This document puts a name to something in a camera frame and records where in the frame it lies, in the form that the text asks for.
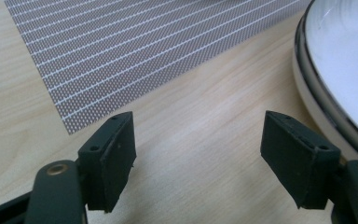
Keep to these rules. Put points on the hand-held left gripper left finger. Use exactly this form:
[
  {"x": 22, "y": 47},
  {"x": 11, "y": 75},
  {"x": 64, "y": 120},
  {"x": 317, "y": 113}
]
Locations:
[{"x": 110, "y": 168}]

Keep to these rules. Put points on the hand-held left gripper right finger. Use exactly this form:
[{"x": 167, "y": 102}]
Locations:
[{"x": 298, "y": 165}]

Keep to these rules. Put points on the white plate dark rim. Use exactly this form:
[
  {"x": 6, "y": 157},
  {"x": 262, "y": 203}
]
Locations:
[{"x": 348, "y": 62}]

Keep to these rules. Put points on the brown white striped placemat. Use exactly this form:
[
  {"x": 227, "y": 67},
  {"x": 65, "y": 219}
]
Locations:
[{"x": 121, "y": 46}]

